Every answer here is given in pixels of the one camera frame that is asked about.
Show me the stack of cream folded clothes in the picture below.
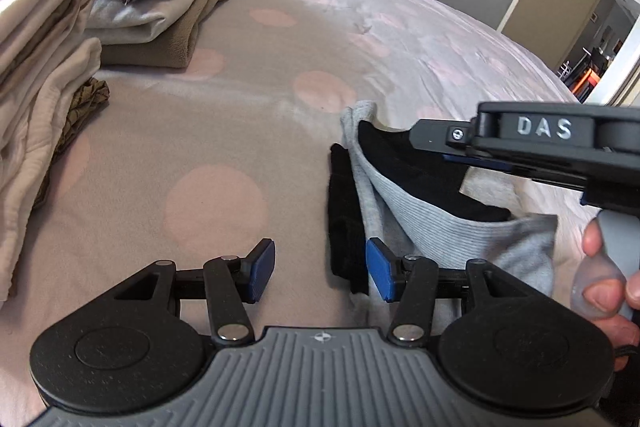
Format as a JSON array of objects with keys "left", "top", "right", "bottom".
[{"left": 0, "top": 0, "right": 103, "bottom": 305}]

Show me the bed with pink dotted sheet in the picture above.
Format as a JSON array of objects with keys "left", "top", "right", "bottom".
[{"left": 0, "top": 0, "right": 640, "bottom": 408}]

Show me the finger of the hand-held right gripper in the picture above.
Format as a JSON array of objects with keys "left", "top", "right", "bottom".
[
  {"left": 442, "top": 152, "right": 589, "bottom": 192},
  {"left": 409, "top": 119, "right": 474, "bottom": 153}
]

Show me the grey black-sleeved shirt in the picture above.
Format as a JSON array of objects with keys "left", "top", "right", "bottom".
[{"left": 327, "top": 101, "right": 560, "bottom": 303}]

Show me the person's right hand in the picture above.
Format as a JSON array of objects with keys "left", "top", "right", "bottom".
[{"left": 582, "top": 217, "right": 640, "bottom": 371}]

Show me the orange chair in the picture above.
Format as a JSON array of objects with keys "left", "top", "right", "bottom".
[{"left": 574, "top": 69, "right": 601, "bottom": 104}]

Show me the brown patterned cloth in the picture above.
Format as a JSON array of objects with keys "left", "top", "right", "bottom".
[{"left": 31, "top": 77, "right": 111, "bottom": 210}]

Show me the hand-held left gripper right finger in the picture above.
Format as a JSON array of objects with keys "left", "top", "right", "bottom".
[{"left": 365, "top": 237, "right": 532, "bottom": 350}]

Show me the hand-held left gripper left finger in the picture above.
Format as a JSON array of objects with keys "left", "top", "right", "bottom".
[{"left": 109, "top": 238, "right": 277, "bottom": 349}]

